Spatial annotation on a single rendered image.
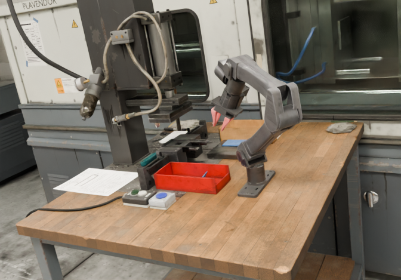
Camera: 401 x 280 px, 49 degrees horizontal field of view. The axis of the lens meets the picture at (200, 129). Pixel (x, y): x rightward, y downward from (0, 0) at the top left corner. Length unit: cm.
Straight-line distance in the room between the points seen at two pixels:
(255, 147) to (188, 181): 27
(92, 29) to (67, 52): 122
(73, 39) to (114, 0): 126
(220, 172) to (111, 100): 57
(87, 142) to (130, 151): 124
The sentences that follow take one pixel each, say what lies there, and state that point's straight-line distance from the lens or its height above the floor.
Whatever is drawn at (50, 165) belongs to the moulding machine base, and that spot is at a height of 49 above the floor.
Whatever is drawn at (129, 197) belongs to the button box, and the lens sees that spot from 156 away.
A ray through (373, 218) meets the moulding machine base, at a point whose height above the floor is 40.
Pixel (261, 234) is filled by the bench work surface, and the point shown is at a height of 90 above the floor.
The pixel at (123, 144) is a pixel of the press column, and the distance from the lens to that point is 193.
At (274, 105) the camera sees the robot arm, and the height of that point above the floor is 123.
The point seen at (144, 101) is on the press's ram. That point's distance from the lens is 182.
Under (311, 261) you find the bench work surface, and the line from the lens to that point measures 235.
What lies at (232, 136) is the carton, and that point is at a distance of 198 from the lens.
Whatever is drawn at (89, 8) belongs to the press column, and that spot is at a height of 157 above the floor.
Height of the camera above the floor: 156
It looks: 17 degrees down
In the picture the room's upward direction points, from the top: 9 degrees counter-clockwise
